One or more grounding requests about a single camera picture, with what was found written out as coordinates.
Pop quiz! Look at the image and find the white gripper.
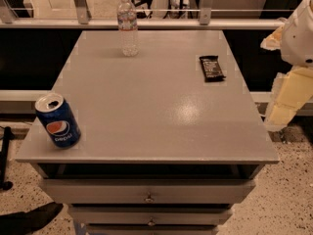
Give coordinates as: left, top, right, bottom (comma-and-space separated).
260, 0, 313, 131

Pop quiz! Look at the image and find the clear plastic water bottle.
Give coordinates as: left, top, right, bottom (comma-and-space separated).
117, 0, 139, 57

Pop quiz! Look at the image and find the black rxbar chocolate bar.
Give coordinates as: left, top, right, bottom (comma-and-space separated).
200, 56, 226, 82

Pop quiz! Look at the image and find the black office chair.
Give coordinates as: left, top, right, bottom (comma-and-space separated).
131, 0, 153, 19

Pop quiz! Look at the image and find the metal top drawer knob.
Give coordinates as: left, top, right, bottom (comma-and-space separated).
144, 193, 155, 204

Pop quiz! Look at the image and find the metal drawer knob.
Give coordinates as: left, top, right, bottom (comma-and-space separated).
144, 193, 155, 204
147, 217, 156, 227

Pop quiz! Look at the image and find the grey middle drawer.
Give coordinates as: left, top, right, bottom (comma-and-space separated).
69, 206, 233, 225

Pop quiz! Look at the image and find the grey drawer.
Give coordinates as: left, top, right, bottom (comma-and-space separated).
41, 179, 255, 204
69, 206, 233, 225
87, 225, 218, 235

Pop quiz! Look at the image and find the metal middle drawer knob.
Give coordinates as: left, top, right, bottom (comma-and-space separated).
147, 217, 156, 227

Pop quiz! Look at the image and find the grey top drawer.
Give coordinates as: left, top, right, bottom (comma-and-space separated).
41, 179, 255, 204

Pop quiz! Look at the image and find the blue pepsi can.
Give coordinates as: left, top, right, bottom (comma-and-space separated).
35, 93, 81, 149

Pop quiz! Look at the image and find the grey bottom drawer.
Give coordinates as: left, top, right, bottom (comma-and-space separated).
87, 225, 218, 235

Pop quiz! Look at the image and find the black stand on floor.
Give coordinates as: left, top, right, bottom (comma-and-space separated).
0, 126, 15, 191

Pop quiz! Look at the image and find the metal railing post right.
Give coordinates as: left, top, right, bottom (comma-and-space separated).
200, 0, 213, 25

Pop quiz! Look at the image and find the metal railing post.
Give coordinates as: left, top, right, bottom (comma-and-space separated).
73, 0, 91, 24
200, 0, 213, 25
0, 0, 17, 24

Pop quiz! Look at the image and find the metal railing post far left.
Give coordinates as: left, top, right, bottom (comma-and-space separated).
0, 0, 17, 24

